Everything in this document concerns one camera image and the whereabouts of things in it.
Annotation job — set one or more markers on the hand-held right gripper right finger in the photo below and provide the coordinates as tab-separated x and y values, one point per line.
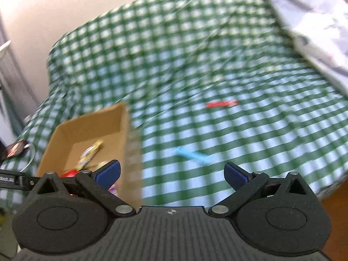
236	175

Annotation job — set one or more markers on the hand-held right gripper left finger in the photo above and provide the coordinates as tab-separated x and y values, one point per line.
107	172

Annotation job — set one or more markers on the yellow black snack bar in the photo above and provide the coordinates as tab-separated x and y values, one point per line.
89	153

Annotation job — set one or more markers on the brown cardboard box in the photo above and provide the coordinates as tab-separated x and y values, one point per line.
89	125

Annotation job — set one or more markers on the light blue snack packet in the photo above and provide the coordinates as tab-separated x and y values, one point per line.
194	155

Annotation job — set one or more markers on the red stick snack packet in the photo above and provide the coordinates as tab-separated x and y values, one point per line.
221	104

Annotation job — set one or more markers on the green checked bed sheet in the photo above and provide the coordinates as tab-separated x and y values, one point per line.
176	59

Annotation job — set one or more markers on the white clamp lamp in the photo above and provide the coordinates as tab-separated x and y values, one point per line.
5	48

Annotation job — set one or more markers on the grey white quilt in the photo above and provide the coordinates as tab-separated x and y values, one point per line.
312	13

